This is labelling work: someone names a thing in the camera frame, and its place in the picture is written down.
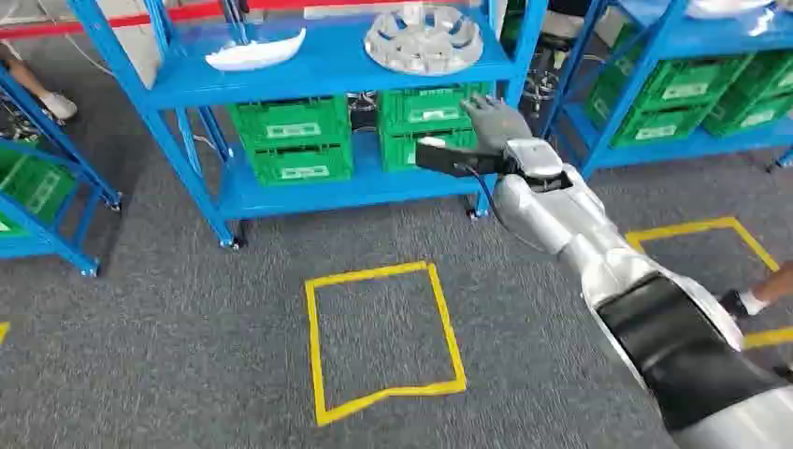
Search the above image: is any blue shelf with hubcap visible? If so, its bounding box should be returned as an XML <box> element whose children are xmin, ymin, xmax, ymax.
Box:
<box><xmin>66</xmin><ymin>0</ymin><xmax>550</xmax><ymax>251</ymax></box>

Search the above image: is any white glossy car part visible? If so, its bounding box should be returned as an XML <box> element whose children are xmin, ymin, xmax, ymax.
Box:
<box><xmin>684</xmin><ymin>0</ymin><xmax>777</xmax><ymax>21</ymax></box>

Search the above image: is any blue shelf with many crates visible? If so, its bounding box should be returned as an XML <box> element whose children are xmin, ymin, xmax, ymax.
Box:
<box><xmin>537</xmin><ymin>0</ymin><xmax>793</xmax><ymax>182</ymax></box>

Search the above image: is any green plastic crate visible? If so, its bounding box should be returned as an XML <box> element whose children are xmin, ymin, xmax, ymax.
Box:
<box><xmin>378</xmin><ymin>128</ymin><xmax>480</xmax><ymax>174</ymax></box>
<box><xmin>227</xmin><ymin>94</ymin><xmax>353</xmax><ymax>151</ymax></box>
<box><xmin>0</xmin><ymin>147</ymin><xmax>78</xmax><ymax>238</ymax></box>
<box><xmin>377</xmin><ymin>82</ymin><xmax>495</xmax><ymax>137</ymax></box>
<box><xmin>701</xmin><ymin>93</ymin><xmax>793</xmax><ymax>138</ymax></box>
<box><xmin>612</xmin><ymin>104</ymin><xmax>714</xmax><ymax>150</ymax></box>
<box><xmin>636</xmin><ymin>54</ymin><xmax>756</xmax><ymax>113</ymax></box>
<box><xmin>246</xmin><ymin>143</ymin><xmax>355</xmax><ymax>188</ymax></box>
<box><xmin>735</xmin><ymin>51</ymin><xmax>793</xmax><ymax>102</ymax></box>

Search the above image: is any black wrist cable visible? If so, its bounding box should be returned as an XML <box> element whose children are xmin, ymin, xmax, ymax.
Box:
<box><xmin>454</xmin><ymin>162</ymin><xmax>550</xmax><ymax>253</ymax></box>

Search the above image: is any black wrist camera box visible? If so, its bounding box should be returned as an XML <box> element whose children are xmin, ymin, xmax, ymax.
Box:
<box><xmin>413</xmin><ymin>137</ymin><xmax>519</xmax><ymax>180</ymax></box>

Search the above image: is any person's leg with white shoe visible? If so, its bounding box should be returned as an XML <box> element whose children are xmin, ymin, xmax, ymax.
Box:
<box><xmin>0</xmin><ymin>41</ymin><xmax>79</xmax><ymax>123</ymax></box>

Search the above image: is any red barrier strip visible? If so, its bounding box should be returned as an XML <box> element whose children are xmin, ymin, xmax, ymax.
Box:
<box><xmin>0</xmin><ymin>0</ymin><xmax>435</xmax><ymax>42</ymax></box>

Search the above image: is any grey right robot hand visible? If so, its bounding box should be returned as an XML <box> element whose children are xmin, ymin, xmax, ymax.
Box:
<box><xmin>459</xmin><ymin>94</ymin><xmax>534</xmax><ymax>156</ymax></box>

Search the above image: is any person's leg with black shoe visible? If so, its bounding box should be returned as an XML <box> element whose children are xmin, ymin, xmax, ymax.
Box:
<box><xmin>718</xmin><ymin>262</ymin><xmax>793</xmax><ymax>319</ymax></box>

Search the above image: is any silver wheel hubcap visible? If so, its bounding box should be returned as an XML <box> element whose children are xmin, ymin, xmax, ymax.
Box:
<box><xmin>363</xmin><ymin>5</ymin><xmax>485</xmax><ymax>78</ymax></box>

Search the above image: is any low blue metal shelf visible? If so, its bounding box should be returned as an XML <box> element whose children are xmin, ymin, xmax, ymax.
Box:
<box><xmin>0</xmin><ymin>62</ymin><xmax>123</xmax><ymax>279</ymax></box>

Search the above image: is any white curved car part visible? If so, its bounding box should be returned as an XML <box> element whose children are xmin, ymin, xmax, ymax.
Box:
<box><xmin>204</xmin><ymin>27</ymin><xmax>308</xmax><ymax>73</ymax></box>

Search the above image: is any yellow floor tape square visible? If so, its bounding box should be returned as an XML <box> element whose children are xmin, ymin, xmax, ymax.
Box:
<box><xmin>303</xmin><ymin>260</ymin><xmax>469</xmax><ymax>428</ymax></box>
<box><xmin>624</xmin><ymin>216</ymin><xmax>793</xmax><ymax>352</ymax></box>

